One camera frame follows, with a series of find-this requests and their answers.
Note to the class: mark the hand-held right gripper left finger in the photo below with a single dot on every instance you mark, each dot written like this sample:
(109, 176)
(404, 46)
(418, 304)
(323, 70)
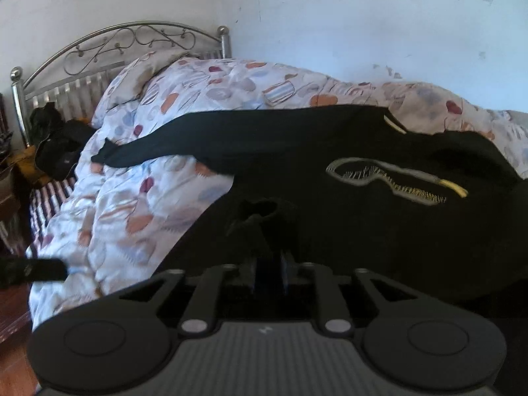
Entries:
(260, 277)

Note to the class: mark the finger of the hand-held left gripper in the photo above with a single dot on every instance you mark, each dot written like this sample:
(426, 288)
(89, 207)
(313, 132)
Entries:
(37, 271)

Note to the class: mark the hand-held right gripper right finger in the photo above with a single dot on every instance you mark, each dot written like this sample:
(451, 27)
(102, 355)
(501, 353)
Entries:
(288, 276)

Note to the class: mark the black embroidered sweater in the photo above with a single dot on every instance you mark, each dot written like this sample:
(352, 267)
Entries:
(330, 222)

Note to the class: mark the pile of dark clothes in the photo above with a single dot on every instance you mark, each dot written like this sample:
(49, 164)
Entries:
(53, 152)

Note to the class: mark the wooden bedside table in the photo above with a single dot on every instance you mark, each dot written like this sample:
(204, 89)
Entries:
(10, 206)

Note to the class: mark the striped bedsheet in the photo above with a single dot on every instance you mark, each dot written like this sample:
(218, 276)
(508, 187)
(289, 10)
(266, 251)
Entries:
(45, 198)

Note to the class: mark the spotted printed quilt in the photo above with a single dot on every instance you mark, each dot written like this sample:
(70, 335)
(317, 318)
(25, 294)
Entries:
(165, 214)

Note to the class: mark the beige pillow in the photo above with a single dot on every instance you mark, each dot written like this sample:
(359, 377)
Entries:
(123, 86)

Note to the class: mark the metal bed headboard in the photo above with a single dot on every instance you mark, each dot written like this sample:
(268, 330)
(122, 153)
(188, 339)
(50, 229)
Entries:
(123, 41)

